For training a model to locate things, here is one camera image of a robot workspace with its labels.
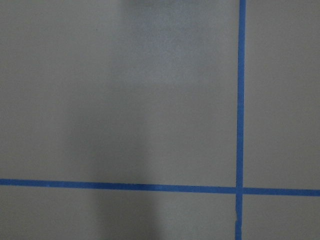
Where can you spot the vertical blue tape strip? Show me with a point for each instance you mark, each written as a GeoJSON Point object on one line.
{"type": "Point", "coordinates": [240, 120]}

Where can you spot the horizontal blue tape strip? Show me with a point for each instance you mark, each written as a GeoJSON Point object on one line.
{"type": "Point", "coordinates": [160, 187]}

